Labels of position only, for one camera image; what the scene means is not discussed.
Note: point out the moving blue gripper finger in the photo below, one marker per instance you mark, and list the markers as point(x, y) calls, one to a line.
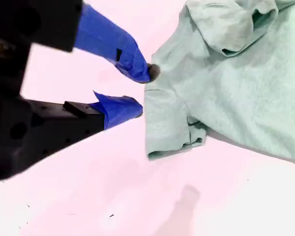
point(108, 41)

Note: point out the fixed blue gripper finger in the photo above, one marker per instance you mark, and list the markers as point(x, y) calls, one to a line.
point(120, 110)

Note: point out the pale green T-shirt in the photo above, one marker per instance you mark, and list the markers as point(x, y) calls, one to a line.
point(236, 98)

